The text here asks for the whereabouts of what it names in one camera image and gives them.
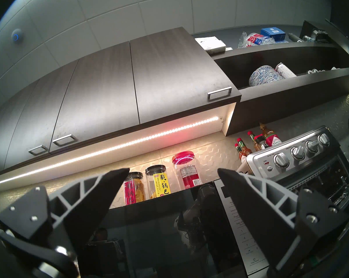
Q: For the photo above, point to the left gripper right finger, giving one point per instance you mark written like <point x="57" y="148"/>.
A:
<point x="258" y="210"/>

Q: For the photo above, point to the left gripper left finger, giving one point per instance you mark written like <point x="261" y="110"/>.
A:
<point x="84" y="199"/>

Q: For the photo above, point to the stainless steel toaster oven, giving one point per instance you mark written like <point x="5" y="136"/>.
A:
<point x="294" y="163"/>

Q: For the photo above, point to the black microwave oven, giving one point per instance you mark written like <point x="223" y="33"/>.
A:
<point x="162" y="237"/>

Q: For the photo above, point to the snack jar red label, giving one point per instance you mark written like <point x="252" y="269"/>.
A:
<point x="132" y="190"/>

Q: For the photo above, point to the small red Tabasco bottle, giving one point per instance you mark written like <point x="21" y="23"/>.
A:
<point x="241" y="155"/>

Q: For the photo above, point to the LED light strip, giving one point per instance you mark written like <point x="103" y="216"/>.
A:
<point x="119" y="147"/>

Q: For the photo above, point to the medium orange Tabasco bottle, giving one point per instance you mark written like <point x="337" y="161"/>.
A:
<point x="245" y="148"/>

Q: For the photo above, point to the green label Tabasco bottle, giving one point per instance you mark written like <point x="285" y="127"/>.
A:
<point x="253" y="140"/>

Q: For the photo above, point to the large Tabasco sauce bottle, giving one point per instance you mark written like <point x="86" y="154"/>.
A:
<point x="272" y="138"/>

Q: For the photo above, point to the snack jar yellow label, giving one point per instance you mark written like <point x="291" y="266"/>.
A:
<point x="160" y="183"/>

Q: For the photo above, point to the large jar red lid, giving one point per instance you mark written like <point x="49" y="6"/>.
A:
<point x="188" y="174"/>

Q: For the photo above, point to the white cylindrical can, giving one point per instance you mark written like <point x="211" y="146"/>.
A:
<point x="286" y="71"/>

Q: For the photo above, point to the dark wood upper cabinet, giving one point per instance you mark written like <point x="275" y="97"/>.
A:
<point x="162" y="76"/>

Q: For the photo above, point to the clear drinking glasses row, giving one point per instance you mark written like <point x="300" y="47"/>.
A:
<point x="316" y="71"/>

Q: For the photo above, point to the clear plastic bag red print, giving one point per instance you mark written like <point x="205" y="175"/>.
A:
<point x="256" y="40"/>

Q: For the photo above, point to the white flat box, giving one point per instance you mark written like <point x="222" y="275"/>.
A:
<point x="210" y="44"/>

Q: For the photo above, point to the round white ceiling device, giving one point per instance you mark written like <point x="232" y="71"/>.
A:
<point x="17" y="35"/>

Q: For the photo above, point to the grey metal rod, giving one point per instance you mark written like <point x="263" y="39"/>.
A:
<point x="295" y="37"/>

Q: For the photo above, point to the blue cardboard box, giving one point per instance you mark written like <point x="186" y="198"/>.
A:
<point x="273" y="33"/>

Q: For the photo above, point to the small black metal device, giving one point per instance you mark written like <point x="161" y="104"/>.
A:
<point x="320" y="35"/>

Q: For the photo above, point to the dark wood wall shelf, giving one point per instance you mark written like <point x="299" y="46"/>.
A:
<point x="278" y="102"/>

